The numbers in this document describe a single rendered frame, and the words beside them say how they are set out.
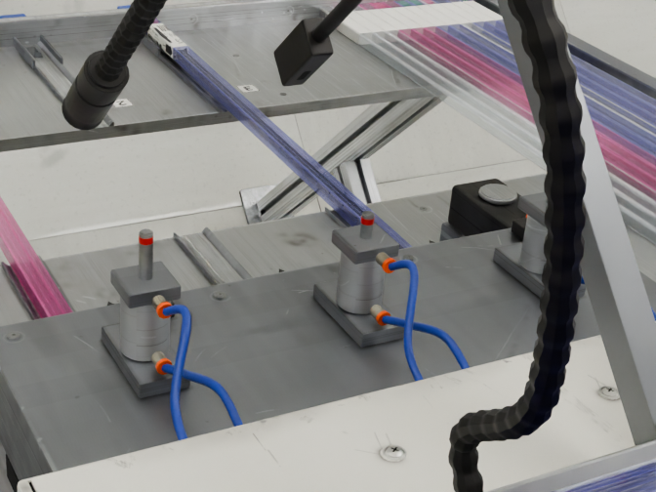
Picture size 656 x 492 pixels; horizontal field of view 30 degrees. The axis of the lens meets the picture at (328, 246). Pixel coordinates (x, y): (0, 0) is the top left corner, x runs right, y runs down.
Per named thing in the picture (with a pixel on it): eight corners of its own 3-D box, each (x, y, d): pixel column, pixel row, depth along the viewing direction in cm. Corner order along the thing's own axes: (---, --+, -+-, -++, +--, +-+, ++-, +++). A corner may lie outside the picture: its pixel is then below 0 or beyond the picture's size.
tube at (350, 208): (140, 28, 111) (140, 17, 111) (154, 27, 112) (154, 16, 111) (437, 307, 73) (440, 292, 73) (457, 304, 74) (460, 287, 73)
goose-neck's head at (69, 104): (56, 94, 51) (79, 50, 47) (98, 89, 52) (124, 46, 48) (65, 134, 50) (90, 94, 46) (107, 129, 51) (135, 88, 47)
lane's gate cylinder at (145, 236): (136, 275, 53) (136, 229, 52) (149, 273, 53) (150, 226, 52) (141, 282, 53) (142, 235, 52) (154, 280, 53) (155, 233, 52)
